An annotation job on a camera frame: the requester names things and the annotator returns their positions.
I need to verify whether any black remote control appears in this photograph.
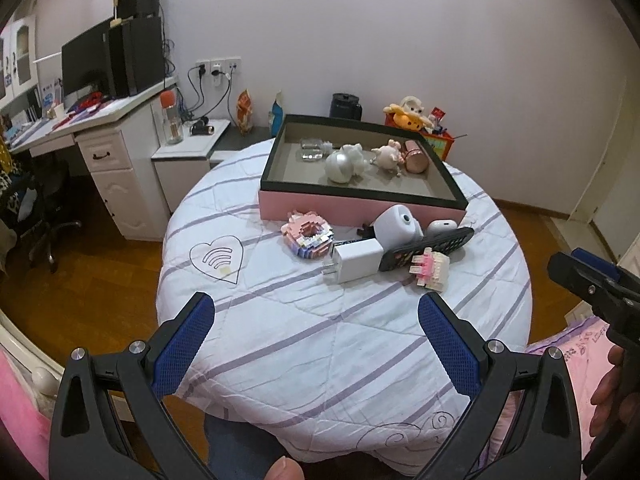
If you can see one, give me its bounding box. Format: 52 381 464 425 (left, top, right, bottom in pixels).
378 226 475 272

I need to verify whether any white earbuds case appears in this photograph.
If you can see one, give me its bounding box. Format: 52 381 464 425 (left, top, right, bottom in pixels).
424 220 459 237

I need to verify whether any pink white block toy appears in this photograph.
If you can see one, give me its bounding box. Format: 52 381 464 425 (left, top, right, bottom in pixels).
409 247 450 292

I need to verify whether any white power adapter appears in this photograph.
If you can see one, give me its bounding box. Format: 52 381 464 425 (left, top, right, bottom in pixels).
322 238 384 284

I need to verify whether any pink block donut toy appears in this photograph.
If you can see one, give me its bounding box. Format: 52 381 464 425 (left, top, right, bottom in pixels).
281 211 334 259

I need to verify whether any person's right hand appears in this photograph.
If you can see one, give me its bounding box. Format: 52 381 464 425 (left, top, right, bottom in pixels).
589 346 625 438

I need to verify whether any person's left hand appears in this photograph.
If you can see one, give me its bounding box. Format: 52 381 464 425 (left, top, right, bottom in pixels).
265 456 305 480

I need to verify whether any pink printed bedding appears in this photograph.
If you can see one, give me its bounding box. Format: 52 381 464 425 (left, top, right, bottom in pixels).
474 314 618 470

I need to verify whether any rose gold cylinder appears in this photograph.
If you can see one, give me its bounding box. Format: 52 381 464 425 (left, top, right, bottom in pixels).
404 140 430 174

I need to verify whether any orange toy box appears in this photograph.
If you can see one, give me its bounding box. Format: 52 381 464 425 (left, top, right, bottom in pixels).
384 113 456 162

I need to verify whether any yellow plush toy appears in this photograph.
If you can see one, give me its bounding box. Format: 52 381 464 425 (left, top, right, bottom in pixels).
383 104 425 132

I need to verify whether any pink pig figurine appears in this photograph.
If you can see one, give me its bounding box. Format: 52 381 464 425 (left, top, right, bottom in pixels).
372 139 405 177

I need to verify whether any white striped quilted tablecloth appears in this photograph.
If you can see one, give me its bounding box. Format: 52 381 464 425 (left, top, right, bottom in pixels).
155 138 534 478

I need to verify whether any white plush toy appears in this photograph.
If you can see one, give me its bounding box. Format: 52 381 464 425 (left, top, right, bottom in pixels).
400 96 434 128

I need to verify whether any black office chair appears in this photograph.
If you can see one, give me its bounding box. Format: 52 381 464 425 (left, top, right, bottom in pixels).
1 157 82 273

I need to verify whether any pink box black rim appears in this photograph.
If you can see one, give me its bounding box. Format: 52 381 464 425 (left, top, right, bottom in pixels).
258 115 468 226

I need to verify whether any white ceramic figurine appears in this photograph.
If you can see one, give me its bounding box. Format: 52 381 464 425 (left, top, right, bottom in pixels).
341 143 371 177

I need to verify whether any silver pearl ball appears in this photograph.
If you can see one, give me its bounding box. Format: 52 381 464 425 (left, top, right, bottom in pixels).
324 151 354 184

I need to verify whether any white low side table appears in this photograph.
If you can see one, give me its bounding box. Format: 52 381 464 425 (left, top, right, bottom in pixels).
152 119 231 212

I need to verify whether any black kettle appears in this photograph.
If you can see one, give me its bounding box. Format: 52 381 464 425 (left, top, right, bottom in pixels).
329 92 362 122

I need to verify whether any white desk with drawers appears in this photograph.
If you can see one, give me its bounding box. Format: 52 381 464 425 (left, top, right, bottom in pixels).
11 77 176 242

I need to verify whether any clear glass item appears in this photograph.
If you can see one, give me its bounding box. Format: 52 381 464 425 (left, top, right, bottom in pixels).
300 138 334 162

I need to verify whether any bottle with orange cap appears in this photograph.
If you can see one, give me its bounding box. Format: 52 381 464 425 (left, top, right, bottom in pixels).
160 89 183 145

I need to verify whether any blue white snack bag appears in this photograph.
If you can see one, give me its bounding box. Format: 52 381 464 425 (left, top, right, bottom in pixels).
268 91 284 136

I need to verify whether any orange snack bag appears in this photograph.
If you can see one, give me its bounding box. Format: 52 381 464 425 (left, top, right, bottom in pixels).
236 90 253 136

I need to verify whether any white glass door cabinet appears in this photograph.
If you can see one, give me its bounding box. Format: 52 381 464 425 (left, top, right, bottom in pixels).
0 15 38 108

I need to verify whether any black computer monitor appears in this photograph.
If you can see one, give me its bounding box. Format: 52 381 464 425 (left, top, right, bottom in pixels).
61 20 112 98

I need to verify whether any black computer tower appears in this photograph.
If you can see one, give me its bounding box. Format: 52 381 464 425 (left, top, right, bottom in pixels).
106 16 165 99

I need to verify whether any white wall power strip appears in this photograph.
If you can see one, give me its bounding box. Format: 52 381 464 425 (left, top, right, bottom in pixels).
194 56 242 76

